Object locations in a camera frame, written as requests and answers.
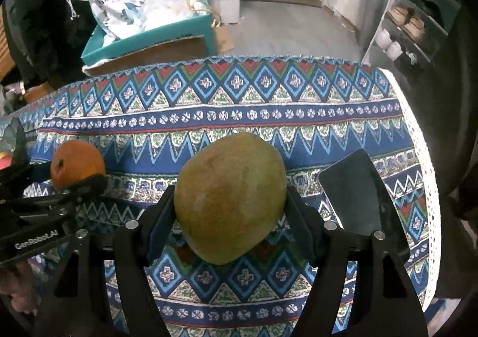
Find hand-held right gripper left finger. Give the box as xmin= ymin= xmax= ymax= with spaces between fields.
xmin=33 ymin=183 xmax=180 ymax=337

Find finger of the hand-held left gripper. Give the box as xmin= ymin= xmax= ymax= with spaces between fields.
xmin=0 ymin=173 xmax=110 ymax=219
xmin=0 ymin=160 xmax=53 ymax=184

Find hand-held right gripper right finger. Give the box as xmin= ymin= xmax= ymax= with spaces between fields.
xmin=286 ymin=186 xmax=430 ymax=337

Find orange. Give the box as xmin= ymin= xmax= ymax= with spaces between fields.
xmin=50 ymin=140 xmax=107 ymax=191

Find yellow green mango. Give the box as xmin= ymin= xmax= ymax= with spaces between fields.
xmin=174 ymin=132 xmax=288 ymax=266

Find person's left hand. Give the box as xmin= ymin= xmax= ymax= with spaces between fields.
xmin=0 ymin=261 xmax=39 ymax=312

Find black smartphone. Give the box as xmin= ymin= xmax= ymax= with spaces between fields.
xmin=317 ymin=148 xmax=411 ymax=256

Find blue patterned tablecloth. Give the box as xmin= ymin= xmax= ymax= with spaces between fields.
xmin=0 ymin=55 xmax=440 ymax=337

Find brown cardboard box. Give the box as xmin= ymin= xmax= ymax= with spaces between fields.
xmin=82 ymin=34 xmax=210 ymax=79

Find dark hanging clothes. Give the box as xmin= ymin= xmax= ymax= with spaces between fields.
xmin=0 ymin=0 xmax=95 ymax=81

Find teal box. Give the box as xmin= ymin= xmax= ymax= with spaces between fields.
xmin=81 ymin=0 xmax=222 ymax=67

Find dark cloth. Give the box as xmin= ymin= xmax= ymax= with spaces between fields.
xmin=435 ymin=0 xmax=478 ymax=298

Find clear plastic bag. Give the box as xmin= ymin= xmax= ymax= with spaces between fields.
xmin=141 ymin=0 xmax=210 ymax=30

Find beige shoe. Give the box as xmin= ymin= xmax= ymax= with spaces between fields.
xmin=387 ymin=5 xmax=412 ymax=25
xmin=404 ymin=16 xmax=427 ymax=41

